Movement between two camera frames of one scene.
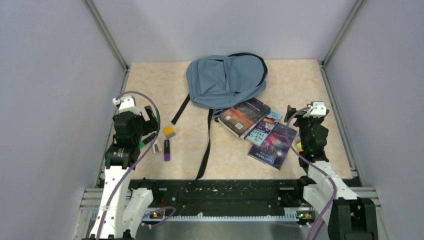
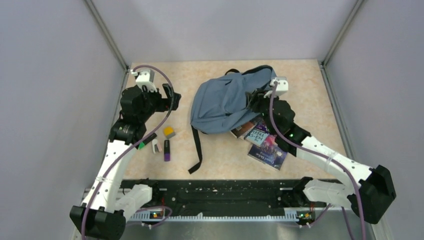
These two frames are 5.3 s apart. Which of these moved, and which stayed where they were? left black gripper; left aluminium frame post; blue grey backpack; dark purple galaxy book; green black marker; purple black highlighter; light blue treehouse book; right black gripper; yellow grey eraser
Moved: left black gripper; blue grey backpack; right black gripper
Stayed: green black marker; light blue treehouse book; yellow grey eraser; purple black highlighter; left aluminium frame post; dark purple galaxy book
